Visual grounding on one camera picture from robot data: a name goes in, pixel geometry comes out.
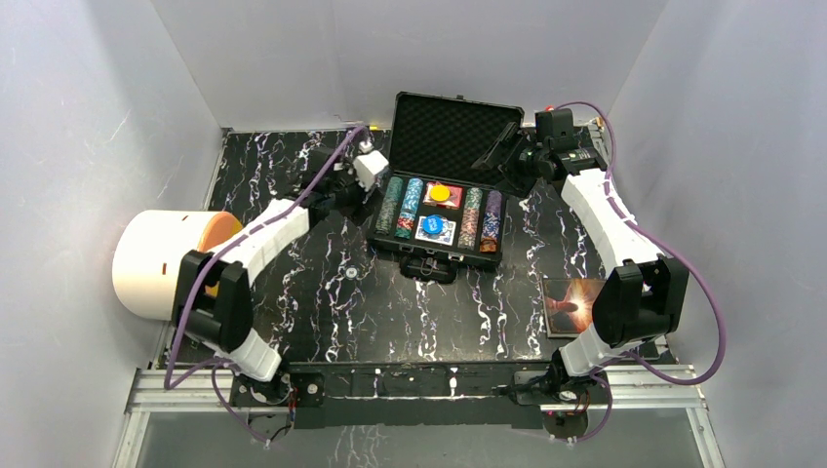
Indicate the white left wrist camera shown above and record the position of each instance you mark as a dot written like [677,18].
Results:
[369,166]

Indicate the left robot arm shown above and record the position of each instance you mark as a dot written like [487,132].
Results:
[213,296]

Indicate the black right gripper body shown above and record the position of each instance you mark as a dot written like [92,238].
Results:
[530,159]

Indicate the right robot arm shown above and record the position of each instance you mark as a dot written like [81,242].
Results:
[642,298]

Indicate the green-yellow chip stack row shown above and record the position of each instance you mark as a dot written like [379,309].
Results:
[387,216]

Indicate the blue playing card deck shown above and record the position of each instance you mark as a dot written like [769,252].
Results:
[446,238]

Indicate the purple and blue chip row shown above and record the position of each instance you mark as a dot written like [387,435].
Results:
[491,223]

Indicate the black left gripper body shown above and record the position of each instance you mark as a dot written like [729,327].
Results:
[348,196]

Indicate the white cylinder with orange lid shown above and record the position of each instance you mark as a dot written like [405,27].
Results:
[148,255]

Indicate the yellow round button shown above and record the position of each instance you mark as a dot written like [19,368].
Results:
[439,193]

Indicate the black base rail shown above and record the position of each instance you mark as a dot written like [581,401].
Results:
[522,394]

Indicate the light blue chip stack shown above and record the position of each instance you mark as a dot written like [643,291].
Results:
[412,195]

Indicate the red playing card deck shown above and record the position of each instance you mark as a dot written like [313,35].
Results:
[452,203]

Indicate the blue small blind button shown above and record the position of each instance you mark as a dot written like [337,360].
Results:
[433,225]

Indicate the red and green chip stack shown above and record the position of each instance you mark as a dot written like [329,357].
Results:
[405,225]

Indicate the black poker chip case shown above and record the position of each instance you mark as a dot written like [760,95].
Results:
[437,139]

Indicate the dark hardcover book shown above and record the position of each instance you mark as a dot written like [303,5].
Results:
[568,305]

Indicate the green and orange chip row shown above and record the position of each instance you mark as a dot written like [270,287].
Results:
[470,217]

